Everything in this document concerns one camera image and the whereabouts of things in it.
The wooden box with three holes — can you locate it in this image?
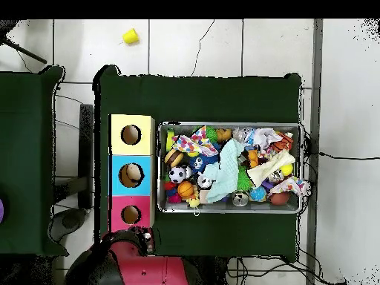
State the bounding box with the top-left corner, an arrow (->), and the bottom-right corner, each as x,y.
108,114 -> 157,237

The shallow clear mesh bin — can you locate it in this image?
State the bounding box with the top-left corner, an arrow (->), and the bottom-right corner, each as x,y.
157,122 -> 305,214

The colourful polka-dot cloth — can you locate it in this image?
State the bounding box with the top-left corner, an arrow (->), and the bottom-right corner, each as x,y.
171,125 -> 220,158

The wooden burger toy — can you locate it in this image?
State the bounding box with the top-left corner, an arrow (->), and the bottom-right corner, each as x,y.
164,148 -> 185,168

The small soccer ball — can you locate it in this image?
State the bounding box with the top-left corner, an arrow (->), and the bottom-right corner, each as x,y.
168,166 -> 187,184

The small orange basketball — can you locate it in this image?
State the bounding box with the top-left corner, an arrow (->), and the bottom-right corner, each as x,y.
177,180 -> 195,199

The mint green knit cloth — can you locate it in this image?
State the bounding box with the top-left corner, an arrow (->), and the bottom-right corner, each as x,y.
204,138 -> 246,203

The green spiky ball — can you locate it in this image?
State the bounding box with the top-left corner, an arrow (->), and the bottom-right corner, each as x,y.
236,166 -> 253,192

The dark green tablecloth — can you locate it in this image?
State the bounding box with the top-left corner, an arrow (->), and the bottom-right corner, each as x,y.
94,64 -> 304,262

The cream cloth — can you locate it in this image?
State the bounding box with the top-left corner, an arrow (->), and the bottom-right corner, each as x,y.
246,149 -> 296,188

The red-brown ball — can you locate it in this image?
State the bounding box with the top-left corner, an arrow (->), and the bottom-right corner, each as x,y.
269,191 -> 291,206

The black floor stand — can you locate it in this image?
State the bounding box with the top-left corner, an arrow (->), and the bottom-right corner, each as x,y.
50,103 -> 95,243

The yellow cup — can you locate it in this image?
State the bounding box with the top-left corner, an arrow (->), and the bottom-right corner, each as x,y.
122,28 -> 140,46

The dark green side table cloth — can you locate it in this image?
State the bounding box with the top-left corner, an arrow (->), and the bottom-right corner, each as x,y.
0,65 -> 69,258

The black tripod leg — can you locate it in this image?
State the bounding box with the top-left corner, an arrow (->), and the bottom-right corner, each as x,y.
0,19 -> 48,65

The thin black floor cable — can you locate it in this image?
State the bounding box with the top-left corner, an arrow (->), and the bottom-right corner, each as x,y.
191,19 -> 216,77

